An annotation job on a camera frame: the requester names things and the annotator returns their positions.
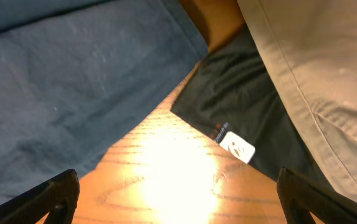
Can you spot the navy blue denim shorts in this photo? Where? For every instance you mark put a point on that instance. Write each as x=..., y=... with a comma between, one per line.
x=77, y=75

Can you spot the beige khaki shorts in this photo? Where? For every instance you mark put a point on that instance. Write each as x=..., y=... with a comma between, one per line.
x=309, y=48

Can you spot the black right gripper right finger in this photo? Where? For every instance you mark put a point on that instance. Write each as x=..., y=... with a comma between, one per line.
x=303, y=199

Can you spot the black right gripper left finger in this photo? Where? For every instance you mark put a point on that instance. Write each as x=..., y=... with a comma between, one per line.
x=55, y=200

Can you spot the black garment with white tag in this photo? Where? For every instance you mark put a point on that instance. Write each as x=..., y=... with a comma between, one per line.
x=231, y=92

